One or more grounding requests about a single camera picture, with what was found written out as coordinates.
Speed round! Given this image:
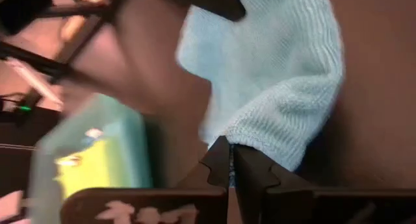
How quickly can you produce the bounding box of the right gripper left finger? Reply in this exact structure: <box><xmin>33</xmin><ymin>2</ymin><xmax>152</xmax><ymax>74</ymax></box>
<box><xmin>60</xmin><ymin>135</ymin><xmax>231</xmax><ymax>224</ymax></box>

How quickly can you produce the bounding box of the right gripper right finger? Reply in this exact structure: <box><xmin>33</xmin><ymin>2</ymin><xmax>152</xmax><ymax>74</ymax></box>
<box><xmin>232</xmin><ymin>144</ymin><xmax>416</xmax><ymax>224</ymax></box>

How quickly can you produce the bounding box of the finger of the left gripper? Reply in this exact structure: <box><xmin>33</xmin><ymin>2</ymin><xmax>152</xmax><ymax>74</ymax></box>
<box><xmin>146</xmin><ymin>0</ymin><xmax>247</xmax><ymax>23</ymax></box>

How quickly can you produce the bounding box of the teal microfiber towel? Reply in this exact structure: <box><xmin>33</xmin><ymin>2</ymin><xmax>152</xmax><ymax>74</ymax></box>
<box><xmin>175</xmin><ymin>0</ymin><xmax>345</xmax><ymax>188</ymax></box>

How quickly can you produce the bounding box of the light blue microfiber towel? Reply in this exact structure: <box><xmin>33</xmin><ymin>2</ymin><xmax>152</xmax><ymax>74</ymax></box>
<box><xmin>79</xmin><ymin>128</ymin><xmax>105</xmax><ymax>147</ymax></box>

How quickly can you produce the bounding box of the green microfiber towel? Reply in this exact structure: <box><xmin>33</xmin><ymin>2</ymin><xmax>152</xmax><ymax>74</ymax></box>
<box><xmin>55</xmin><ymin>139</ymin><xmax>131</xmax><ymax>201</ymax></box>

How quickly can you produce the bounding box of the teal plastic tray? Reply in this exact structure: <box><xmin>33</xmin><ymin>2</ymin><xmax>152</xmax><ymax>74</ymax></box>
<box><xmin>27</xmin><ymin>93</ymin><xmax>153</xmax><ymax>224</ymax></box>

